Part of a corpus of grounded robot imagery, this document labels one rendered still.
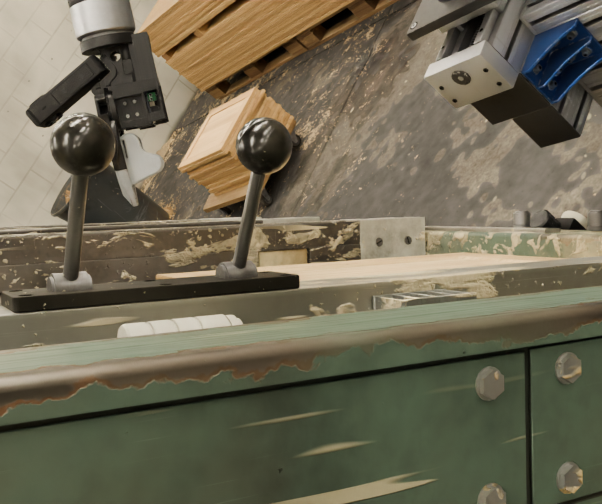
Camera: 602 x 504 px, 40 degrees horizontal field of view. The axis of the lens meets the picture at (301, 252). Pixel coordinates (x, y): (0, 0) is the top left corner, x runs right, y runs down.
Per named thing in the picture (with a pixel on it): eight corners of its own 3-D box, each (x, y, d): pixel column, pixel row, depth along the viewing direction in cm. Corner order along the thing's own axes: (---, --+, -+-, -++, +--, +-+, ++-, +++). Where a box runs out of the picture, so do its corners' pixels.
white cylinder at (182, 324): (130, 375, 50) (248, 360, 54) (128, 327, 50) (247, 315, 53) (116, 367, 52) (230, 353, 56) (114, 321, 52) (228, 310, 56)
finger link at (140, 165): (170, 199, 103) (153, 126, 102) (123, 209, 103) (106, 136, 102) (171, 198, 106) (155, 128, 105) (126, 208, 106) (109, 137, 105)
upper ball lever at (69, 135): (104, 316, 54) (126, 129, 47) (44, 322, 52) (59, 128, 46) (89, 284, 57) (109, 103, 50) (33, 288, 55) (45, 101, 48)
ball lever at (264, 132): (267, 301, 60) (307, 132, 53) (219, 305, 58) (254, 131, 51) (247, 272, 62) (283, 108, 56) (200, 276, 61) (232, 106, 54)
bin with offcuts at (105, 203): (186, 200, 552) (106, 142, 524) (151, 264, 532) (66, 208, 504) (154, 212, 594) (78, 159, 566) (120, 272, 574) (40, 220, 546)
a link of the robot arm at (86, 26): (64, 4, 99) (75, 16, 107) (73, 42, 100) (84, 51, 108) (125, -8, 100) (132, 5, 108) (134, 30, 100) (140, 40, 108)
